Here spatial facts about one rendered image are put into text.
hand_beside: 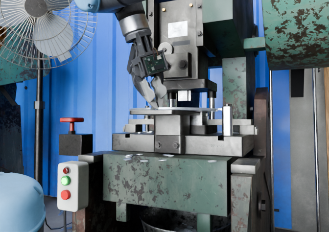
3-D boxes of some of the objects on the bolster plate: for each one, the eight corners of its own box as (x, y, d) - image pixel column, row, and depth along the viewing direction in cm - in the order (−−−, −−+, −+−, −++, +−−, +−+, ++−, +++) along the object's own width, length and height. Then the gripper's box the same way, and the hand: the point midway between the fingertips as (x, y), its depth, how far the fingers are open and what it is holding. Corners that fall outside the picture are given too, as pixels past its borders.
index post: (231, 136, 84) (231, 104, 85) (221, 135, 86) (221, 104, 86) (233, 135, 87) (233, 104, 87) (223, 135, 88) (223, 104, 89)
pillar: (214, 124, 106) (214, 87, 107) (208, 124, 107) (208, 87, 107) (215, 124, 108) (215, 87, 109) (209, 124, 109) (209, 87, 109)
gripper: (127, 32, 71) (152, 114, 73) (159, 25, 74) (182, 103, 76) (118, 41, 78) (141, 114, 80) (147, 34, 82) (169, 104, 84)
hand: (156, 104), depth 81 cm, fingers closed
